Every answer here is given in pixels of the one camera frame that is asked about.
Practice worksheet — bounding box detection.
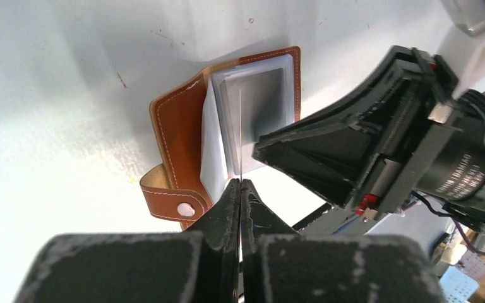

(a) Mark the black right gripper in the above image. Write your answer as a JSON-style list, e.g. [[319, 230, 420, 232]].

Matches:
[[252, 46, 485, 222]]

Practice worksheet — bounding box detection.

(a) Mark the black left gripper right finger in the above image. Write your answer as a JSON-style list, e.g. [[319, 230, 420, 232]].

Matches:
[[241, 180, 445, 302]]

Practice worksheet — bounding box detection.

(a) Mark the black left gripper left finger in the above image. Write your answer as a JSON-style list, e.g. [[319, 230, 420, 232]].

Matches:
[[15, 179, 241, 302]]

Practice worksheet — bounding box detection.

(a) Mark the brown leather card holder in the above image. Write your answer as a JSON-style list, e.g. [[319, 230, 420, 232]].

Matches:
[[140, 46, 301, 229]]

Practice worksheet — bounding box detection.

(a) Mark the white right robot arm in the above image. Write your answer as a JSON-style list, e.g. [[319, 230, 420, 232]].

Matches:
[[252, 1, 485, 224]]

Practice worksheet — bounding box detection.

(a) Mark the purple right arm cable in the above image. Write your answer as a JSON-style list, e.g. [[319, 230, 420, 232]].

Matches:
[[452, 217, 485, 258]]

